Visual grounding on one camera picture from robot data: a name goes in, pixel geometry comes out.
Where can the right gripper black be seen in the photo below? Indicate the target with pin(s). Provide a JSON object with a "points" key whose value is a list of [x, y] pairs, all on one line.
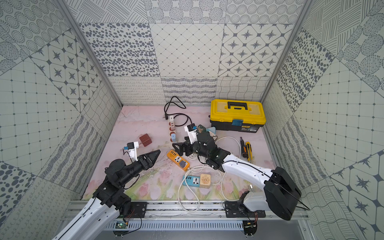
{"points": [[181, 146]]}

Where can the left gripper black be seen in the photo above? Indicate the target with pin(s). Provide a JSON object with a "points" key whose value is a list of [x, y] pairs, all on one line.
{"points": [[141, 161]]}

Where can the orange power strip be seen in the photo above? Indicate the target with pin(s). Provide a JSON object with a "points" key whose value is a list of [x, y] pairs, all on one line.
{"points": [[175, 158]]}

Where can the dark red cube adapter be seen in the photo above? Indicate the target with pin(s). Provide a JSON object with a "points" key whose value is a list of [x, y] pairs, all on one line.
{"points": [[145, 140]]}

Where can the dark green cube adapter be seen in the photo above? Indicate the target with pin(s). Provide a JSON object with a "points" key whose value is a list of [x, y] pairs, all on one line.
{"points": [[201, 129]]}

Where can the light blue triangular socket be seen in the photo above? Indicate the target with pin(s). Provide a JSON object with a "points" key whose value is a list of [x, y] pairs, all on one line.
{"points": [[212, 130]]}

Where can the blue white power strip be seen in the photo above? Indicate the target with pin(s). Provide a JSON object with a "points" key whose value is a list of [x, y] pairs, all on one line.
{"points": [[191, 181]]}

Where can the beige wooden cube adapter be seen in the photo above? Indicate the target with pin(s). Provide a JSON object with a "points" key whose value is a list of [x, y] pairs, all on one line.
{"points": [[205, 181]]}

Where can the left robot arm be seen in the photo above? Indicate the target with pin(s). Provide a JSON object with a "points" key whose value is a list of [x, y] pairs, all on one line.
{"points": [[109, 201]]}

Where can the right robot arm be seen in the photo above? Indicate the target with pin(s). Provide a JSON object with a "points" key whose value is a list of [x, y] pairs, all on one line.
{"points": [[281, 193]]}

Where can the white long power strip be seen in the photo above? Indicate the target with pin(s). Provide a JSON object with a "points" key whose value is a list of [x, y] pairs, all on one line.
{"points": [[172, 127]]}

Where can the yellow black toolbox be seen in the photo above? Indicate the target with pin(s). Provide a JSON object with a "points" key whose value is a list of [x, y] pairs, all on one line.
{"points": [[239, 116]]}

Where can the black screwdriver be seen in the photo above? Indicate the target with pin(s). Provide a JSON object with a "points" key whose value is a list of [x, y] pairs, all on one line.
{"points": [[244, 152]]}

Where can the yellow utility knife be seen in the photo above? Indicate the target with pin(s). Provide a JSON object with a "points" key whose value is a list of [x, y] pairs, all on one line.
{"points": [[249, 151]]}

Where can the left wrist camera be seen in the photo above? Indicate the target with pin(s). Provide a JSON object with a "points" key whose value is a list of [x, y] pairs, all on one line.
{"points": [[131, 150]]}

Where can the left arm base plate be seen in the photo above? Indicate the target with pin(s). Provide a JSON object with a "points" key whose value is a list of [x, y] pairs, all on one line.
{"points": [[134, 210]]}

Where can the aluminium rail frame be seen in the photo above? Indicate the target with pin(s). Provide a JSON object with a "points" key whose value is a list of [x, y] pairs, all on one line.
{"points": [[189, 210]]}

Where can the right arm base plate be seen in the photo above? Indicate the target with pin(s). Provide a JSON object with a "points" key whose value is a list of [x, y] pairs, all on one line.
{"points": [[238, 210]]}

